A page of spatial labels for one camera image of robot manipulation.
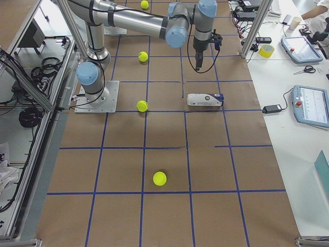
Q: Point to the near blue teach pendant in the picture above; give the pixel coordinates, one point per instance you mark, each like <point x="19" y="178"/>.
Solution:
<point x="310" y="105"/>

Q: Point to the black power adapter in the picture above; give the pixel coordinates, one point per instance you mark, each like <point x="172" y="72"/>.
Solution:
<point x="269" y="109"/>

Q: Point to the crumpled white cloth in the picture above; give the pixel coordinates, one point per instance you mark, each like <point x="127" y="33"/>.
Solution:
<point x="9" y="175"/>

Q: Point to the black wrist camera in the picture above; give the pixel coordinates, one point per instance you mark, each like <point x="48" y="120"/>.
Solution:
<point x="216" y="39"/>

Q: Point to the tennis ball by base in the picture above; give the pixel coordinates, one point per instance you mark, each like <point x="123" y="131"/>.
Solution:
<point x="144" y="4"/>
<point x="142" y="106"/>

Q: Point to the aluminium frame post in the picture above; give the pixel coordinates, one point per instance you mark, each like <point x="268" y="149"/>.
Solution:
<point x="261" y="14"/>

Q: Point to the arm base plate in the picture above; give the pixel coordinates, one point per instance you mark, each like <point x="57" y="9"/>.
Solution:
<point x="114" y="31"/>
<point x="110" y="97"/>

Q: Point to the tennis ball between arm bases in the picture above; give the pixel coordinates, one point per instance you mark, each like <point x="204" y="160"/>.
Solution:
<point x="143" y="56"/>

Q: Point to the tennis ball nearest camera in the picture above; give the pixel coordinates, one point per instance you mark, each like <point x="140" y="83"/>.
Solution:
<point x="159" y="178"/>

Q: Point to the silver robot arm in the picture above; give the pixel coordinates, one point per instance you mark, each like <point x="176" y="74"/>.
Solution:
<point x="174" y="28"/>

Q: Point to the far blue teach pendant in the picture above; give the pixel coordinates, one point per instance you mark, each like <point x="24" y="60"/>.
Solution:
<point x="300" y="50"/>

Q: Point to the blue teach pendant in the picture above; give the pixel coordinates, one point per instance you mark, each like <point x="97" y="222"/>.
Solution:
<point x="300" y="50"/>
<point x="310" y="105"/>

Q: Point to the white blue tennis ball can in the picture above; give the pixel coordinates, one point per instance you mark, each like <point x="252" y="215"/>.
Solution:
<point x="205" y="100"/>

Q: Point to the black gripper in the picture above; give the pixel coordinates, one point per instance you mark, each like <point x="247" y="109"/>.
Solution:
<point x="199" y="45"/>

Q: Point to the paper cup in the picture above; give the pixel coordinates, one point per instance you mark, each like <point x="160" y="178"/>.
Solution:
<point x="295" y="23"/>

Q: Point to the yellow tape roll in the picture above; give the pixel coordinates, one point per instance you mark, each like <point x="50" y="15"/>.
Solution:
<point x="266" y="50"/>

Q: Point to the black handled scissors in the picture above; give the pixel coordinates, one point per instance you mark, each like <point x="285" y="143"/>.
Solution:
<point x="308" y="69"/>

